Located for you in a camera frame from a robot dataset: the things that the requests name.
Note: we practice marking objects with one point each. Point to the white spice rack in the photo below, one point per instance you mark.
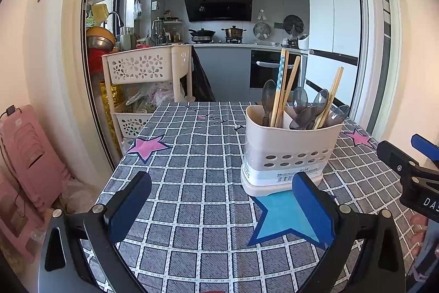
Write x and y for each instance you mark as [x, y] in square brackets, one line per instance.
[173, 30]

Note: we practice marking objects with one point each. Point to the yellow basin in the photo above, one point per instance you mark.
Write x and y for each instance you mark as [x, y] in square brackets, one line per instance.
[101, 32]

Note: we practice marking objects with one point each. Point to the grey kitchen counter cabinets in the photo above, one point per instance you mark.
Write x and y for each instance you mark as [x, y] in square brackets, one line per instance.
[226, 73]

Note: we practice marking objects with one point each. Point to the white refrigerator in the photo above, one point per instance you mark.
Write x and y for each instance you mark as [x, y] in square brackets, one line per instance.
[329, 21]

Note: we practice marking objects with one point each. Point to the white kitchen appliance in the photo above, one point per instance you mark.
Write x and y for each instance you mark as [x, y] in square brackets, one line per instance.
[303, 41]

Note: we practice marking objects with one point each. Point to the black range hood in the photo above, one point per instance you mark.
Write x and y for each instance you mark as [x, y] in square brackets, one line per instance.
[219, 4]

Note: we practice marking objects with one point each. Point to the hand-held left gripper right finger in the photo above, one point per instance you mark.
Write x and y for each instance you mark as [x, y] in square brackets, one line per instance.
[313, 207]

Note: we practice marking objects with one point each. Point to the beige plastic utensil holder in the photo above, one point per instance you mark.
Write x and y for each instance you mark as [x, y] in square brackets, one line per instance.
[274, 148]

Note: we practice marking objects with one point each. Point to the black built-in oven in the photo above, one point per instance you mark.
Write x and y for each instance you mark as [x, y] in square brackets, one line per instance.
[264, 76]

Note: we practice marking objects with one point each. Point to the grey checked star tablecloth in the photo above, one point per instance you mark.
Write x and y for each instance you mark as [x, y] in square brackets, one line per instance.
[205, 159]

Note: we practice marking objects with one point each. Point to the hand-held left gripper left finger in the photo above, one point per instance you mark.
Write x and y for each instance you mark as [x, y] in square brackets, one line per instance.
[130, 207]

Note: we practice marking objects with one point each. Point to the glass kettle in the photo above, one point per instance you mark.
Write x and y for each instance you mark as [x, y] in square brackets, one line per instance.
[158, 34]

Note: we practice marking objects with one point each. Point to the beige perforated storage trolley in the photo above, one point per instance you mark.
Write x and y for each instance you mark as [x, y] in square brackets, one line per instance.
[137, 66]

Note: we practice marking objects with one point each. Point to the dark translucent plastic spoon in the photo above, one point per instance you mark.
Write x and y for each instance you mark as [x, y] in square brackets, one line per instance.
[300, 96]
[268, 90]
[339, 112]
[301, 119]
[321, 97]

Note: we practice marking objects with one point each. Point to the pink folding chair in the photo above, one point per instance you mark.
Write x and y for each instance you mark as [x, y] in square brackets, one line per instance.
[13, 231]
[34, 148]

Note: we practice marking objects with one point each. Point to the black round pan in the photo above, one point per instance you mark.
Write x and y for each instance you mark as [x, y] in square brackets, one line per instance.
[293, 23]

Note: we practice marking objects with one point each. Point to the round metal steamer rack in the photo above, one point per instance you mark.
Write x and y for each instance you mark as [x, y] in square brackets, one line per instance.
[262, 29]

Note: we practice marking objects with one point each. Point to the steel basin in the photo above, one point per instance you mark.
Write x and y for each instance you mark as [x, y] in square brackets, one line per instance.
[99, 43]

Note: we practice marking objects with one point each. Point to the black wok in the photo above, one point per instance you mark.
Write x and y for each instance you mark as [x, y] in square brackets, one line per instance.
[202, 32]

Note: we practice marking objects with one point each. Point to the person's right hand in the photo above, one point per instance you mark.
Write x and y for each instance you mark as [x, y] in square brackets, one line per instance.
[417, 219]

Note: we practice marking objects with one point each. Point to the black hanging cloth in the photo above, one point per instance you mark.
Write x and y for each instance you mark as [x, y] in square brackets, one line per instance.
[202, 83]

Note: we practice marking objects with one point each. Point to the gold foil bag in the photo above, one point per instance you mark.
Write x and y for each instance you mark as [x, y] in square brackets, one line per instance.
[108, 97]

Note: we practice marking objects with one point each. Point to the steel kitchen faucet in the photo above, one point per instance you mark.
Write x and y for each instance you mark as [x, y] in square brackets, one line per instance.
[115, 13]

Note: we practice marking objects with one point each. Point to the white sliding door frame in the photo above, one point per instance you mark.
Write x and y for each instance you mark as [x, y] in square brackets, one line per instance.
[365, 56]

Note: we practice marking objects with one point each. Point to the steel cooking pot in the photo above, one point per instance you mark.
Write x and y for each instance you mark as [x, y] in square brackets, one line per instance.
[234, 32]

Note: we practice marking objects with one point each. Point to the plain wooden chopstick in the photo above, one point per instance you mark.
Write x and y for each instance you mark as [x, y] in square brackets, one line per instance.
[333, 90]
[291, 82]
[330, 90]

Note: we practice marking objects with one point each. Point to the plastic bags bundle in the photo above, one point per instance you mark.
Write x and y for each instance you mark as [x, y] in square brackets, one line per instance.
[151, 95]

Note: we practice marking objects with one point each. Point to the hanging clear plastic bag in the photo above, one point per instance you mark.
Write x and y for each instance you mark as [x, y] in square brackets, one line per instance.
[137, 9]

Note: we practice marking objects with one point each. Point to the red plastic container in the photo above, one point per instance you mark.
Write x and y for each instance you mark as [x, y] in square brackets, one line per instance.
[94, 61]

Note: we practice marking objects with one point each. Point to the yellow hanging bag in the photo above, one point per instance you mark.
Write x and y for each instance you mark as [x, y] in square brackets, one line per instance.
[99, 13]

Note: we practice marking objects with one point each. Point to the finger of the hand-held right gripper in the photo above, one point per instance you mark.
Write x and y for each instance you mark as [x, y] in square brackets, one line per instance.
[389, 150]
[423, 143]

